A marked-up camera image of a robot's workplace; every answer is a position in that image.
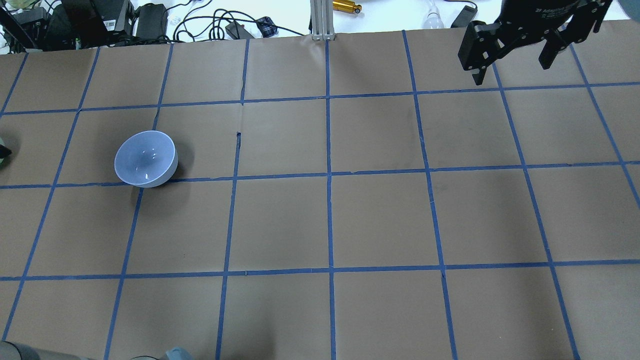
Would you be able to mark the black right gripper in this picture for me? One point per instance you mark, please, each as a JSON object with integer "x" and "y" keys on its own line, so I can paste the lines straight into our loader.
{"x": 544, "y": 11}

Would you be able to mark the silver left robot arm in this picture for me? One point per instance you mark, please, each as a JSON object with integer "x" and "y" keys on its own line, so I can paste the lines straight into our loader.
{"x": 18, "y": 351}

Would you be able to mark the light blue bowl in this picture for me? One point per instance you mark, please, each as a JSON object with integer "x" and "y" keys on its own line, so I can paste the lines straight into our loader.
{"x": 147, "y": 159}

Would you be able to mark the black power adapter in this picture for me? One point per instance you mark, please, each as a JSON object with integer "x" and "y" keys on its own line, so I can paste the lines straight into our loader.
{"x": 464, "y": 17}

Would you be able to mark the white light bulb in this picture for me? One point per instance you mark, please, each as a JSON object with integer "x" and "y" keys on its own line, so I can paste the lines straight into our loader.
{"x": 432, "y": 18}

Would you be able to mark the gold cylinder tool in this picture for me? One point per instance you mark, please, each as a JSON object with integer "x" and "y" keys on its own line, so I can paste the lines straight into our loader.
{"x": 347, "y": 6}

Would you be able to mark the black electronics box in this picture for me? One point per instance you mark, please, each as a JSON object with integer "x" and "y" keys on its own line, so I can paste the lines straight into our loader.
{"x": 151, "y": 21}

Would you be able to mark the aluminium frame post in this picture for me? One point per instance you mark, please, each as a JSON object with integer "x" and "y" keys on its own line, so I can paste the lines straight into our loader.
{"x": 322, "y": 24}

